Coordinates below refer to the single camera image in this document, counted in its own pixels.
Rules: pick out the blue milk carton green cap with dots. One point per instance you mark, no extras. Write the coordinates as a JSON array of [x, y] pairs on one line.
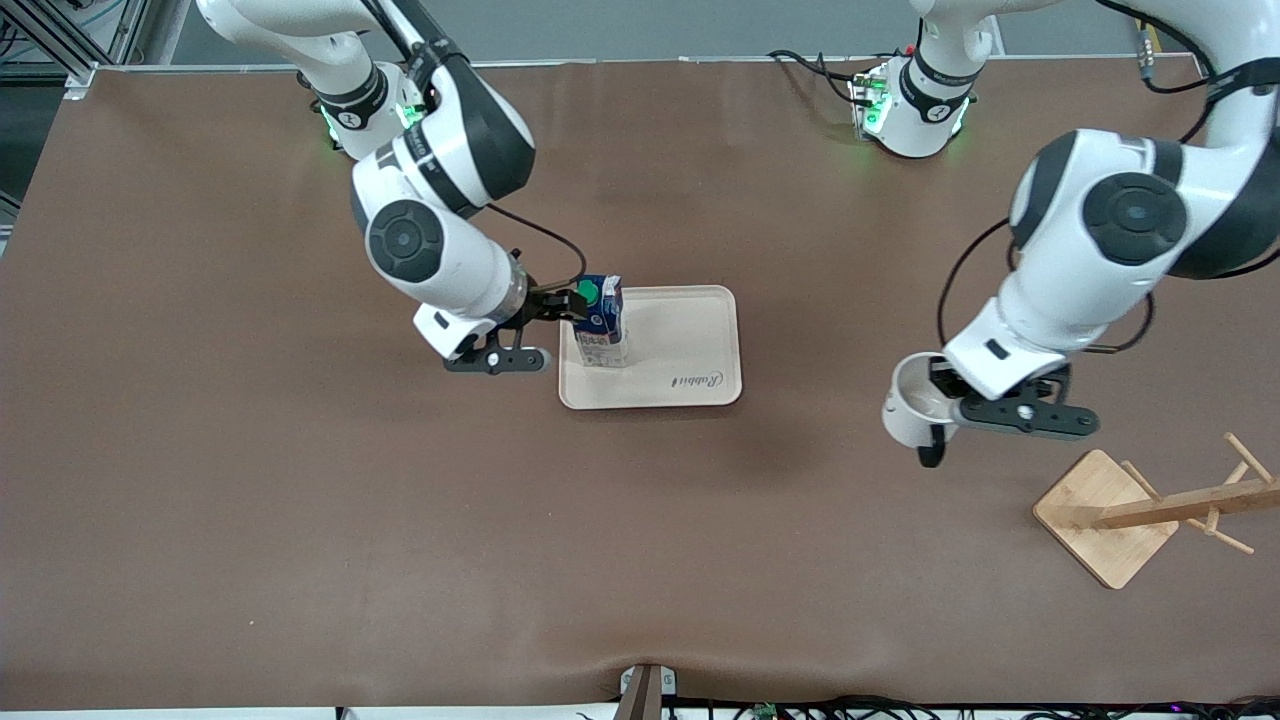
[[602, 325]]

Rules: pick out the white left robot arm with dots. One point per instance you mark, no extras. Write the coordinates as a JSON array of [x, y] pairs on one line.
[[1130, 220]]

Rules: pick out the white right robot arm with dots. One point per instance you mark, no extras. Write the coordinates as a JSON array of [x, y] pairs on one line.
[[440, 240]]

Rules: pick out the wooden cup rack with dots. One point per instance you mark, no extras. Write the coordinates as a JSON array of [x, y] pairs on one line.
[[1100, 510]]

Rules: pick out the cream rectangular tray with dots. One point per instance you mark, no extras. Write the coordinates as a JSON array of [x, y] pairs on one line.
[[670, 360]]

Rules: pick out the brown table cover mat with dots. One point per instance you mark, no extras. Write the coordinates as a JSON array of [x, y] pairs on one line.
[[400, 500]]

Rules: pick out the aluminium frame profile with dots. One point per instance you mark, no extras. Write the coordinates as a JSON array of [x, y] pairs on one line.
[[60, 40]]

